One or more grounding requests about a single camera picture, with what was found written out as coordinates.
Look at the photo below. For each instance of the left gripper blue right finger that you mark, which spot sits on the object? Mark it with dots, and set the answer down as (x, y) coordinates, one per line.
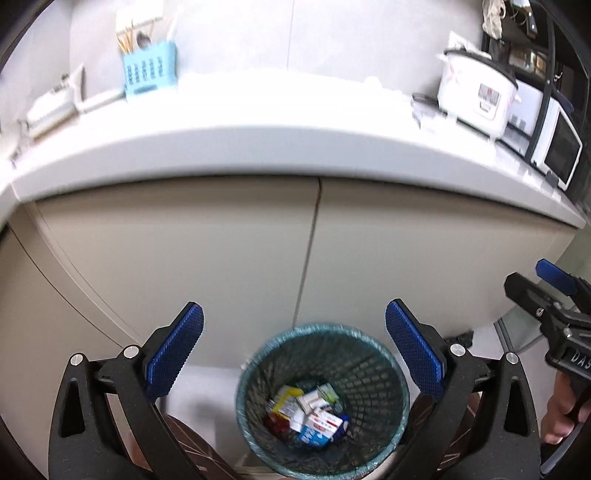
(420, 347)

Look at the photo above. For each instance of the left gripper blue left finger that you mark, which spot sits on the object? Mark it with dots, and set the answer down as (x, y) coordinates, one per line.
(168, 348)

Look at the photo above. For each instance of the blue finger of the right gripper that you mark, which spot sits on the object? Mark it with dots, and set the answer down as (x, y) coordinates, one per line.
(530, 297)
(556, 277)

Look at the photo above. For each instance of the green mesh trash bin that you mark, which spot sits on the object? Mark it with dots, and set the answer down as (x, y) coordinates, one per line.
(341, 370)

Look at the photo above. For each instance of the blue white carton trash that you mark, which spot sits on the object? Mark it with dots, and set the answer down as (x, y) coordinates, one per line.
(323, 428)

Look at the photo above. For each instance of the yellow packet trash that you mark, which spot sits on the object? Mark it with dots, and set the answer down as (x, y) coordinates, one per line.
(285, 401)

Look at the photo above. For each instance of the black metal kitchen rack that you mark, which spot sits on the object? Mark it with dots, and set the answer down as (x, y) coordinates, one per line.
(550, 62)

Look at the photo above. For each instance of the person's right hand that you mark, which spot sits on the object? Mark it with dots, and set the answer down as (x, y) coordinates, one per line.
(556, 425)

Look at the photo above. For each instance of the right cabinet door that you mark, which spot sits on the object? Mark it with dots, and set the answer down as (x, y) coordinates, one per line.
(445, 255)

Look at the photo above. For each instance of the cabinet door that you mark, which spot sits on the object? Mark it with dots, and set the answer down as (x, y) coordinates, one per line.
(445, 255)
(235, 246)

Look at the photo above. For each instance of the white microwave oven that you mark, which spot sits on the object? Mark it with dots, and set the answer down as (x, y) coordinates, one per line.
(559, 145)

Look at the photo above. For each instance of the left cabinet door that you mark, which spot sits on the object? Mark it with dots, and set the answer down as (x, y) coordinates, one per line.
(235, 246)

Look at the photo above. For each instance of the white rice cooker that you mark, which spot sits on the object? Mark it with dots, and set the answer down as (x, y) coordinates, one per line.
(477, 90)

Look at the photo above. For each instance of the white ceramic bowl stack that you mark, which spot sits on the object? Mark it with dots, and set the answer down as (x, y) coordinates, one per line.
(56, 105)

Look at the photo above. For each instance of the blue utensil holder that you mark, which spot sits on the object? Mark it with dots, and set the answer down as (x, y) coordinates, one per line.
(150, 69)

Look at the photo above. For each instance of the metal spoon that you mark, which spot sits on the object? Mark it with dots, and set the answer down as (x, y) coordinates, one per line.
(143, 41)

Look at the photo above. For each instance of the wooden chopsticks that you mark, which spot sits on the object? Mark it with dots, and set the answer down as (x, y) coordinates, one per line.
(126, 38)

